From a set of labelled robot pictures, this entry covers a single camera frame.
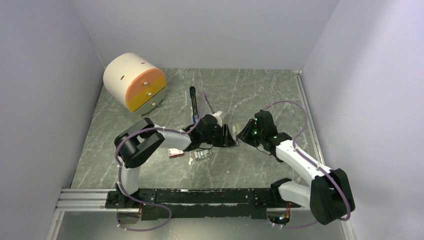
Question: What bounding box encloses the red staples box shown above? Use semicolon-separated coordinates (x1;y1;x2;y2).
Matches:
168;148;185;159

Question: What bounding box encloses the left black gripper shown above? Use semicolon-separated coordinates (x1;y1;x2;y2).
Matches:
201;124;237;148

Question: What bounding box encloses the right side aluminium rail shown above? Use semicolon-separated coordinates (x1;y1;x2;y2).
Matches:
293;70;328;170

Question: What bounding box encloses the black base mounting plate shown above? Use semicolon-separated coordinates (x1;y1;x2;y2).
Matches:
105;188;299;221

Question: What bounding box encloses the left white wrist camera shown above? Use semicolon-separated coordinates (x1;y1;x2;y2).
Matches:
212;110;226;127

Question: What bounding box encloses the blue black stapler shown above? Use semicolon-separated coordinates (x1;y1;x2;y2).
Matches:
189;86;199;124

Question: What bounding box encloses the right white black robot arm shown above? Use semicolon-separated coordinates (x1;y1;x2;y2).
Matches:
236;110;356;225

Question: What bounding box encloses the round white orange drawer box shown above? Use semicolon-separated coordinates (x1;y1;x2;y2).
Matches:
103;52;167;115

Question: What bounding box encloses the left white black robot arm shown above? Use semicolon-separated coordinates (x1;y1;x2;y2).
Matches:
113;114;237;208

